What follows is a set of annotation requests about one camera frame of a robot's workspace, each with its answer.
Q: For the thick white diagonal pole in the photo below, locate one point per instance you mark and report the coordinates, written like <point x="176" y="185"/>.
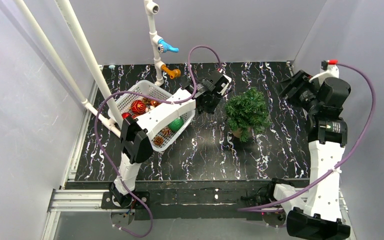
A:
<point x="82" y="43"/>

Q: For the red patterned ornament ball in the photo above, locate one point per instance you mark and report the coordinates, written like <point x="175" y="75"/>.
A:
<point x="138" y="107"/>

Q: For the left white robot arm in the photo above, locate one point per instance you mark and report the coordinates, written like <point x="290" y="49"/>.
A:
<point x="136" y="149"/>

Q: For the white plastic basket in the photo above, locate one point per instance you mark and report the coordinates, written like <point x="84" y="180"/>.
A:
<point x="158" y="118"/>

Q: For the thin white diagonal pole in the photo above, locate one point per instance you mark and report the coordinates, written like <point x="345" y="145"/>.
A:
<point x="111" y="125"/>

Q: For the red shiny ornament ball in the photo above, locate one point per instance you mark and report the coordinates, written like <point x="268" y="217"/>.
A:
<point x="125" y="115"/>

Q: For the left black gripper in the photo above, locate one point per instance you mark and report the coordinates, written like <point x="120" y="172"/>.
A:
<point x="207" y="103"/>

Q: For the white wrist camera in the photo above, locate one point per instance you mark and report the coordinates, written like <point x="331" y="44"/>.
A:
<point x="226" y="82"/>
<point x="328" y="69"/>

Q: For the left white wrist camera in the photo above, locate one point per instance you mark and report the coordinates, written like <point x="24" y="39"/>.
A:
<point x="226" y="82"/>

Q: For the aluminium frame rail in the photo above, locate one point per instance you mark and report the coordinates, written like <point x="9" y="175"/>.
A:
<point x="71" y="200"/>

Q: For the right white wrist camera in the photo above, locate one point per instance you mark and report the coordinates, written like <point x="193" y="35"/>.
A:
<point x="328" y="69"/>

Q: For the green glitter ornament ball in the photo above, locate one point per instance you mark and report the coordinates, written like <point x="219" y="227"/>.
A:
<point x="176" y="124"/>

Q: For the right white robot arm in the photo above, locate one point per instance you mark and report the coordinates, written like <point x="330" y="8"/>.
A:
<point x="319" y="216"/>

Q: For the small green christmas tree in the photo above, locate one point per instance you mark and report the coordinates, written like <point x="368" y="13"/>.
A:
<point x="247" y="113"/>

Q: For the blue pipe valve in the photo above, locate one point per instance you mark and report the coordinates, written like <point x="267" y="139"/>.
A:
<point x="163" y="47"/>

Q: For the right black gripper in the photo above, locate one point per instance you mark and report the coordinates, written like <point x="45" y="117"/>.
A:
<point x="291" y="87"/>

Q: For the orange pipe valve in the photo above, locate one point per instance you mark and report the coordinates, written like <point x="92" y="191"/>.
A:
<point x="172" y="73"/>

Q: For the white pvc pipe stand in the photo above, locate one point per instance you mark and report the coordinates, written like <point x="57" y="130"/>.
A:
<point x="151" y="9"/>

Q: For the brown pine cone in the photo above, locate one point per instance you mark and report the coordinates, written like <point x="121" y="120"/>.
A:
<point x="158" y="141"/>

